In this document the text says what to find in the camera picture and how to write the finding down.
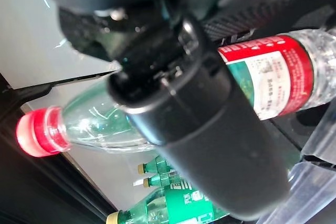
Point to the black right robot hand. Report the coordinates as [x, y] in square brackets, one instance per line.
[204, 134]

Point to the water bottle red cap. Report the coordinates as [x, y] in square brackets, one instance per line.
[262, 77]

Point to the black shelf board clear rail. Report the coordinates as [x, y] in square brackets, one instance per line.
[315, 195]
[320, 140]

